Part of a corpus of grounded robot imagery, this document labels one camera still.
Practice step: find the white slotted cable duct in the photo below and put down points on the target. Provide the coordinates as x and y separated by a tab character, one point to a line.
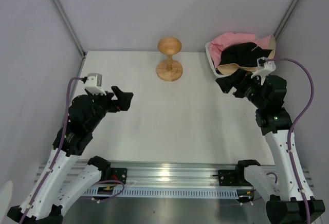
179	193

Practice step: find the left aluminium corner post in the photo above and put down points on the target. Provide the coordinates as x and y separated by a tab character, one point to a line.
59	9

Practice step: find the wooden hat stand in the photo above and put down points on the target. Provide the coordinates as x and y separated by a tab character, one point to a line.
169	70

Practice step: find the beige bucket hat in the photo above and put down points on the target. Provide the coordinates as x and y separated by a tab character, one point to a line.
272	46

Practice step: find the right aluminium corner post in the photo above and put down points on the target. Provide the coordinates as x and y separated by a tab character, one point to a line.
286	17

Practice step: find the black bucket hat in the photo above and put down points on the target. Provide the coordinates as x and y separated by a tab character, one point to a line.
244	55

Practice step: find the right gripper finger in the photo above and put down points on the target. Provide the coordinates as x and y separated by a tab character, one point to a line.
226	85
233	77

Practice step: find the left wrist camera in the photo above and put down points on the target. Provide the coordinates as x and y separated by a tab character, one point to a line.
93	84

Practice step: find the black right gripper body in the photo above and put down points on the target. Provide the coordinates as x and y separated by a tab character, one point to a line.
250	89

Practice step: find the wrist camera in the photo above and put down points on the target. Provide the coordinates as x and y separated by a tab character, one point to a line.
265	68
93	84

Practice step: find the white plastic basket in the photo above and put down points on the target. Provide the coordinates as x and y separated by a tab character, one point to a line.
212	62

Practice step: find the aluminium mounting rail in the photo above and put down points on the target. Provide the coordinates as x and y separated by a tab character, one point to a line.
167	175

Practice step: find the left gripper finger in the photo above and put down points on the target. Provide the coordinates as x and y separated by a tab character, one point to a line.
120	94
123	104

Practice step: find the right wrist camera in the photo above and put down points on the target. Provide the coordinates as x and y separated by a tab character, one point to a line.
265	68

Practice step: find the aluminium corner post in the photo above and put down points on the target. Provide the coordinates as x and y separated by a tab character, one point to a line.
286	17
59	9

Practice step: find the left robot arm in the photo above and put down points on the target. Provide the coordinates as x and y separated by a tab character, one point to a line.
49	201

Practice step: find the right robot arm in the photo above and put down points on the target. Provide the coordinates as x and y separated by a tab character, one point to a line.
289	199

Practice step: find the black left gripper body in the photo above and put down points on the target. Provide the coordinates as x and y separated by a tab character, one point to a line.
104	104

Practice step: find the pink bucket hat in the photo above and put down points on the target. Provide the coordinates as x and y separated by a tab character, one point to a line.
223	41
263	42

